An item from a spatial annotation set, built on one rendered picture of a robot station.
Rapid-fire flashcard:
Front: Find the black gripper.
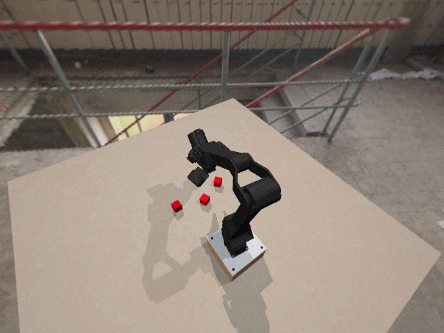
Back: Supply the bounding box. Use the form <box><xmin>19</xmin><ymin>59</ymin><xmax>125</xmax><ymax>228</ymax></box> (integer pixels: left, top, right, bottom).
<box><xmin>187</xmin><ymin>142</ymin><xmax>229</xmax><ymax>187</ymax></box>

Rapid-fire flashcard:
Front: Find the red cube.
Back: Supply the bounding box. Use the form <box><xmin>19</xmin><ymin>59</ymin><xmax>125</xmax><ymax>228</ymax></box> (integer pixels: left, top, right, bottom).
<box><xmin>171</xmin><ymin>200</ymin><xmax>182</xmax><ymax>213</ymax></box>
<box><xmin>200</xmin><ymin>194</ymin><xmax>210</xmax><ymax>206</ymax></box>
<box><xmin>214</xmin><ymin>176</ymin><xmax>222</xmax><ymax>187</ymax></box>

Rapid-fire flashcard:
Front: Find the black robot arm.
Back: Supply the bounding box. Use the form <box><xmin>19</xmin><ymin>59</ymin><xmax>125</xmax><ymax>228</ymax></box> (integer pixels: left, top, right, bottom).
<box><xmin>187</xmin><ymin>128</ymin><xmax>281</xmax><ymax>257</ymax></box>

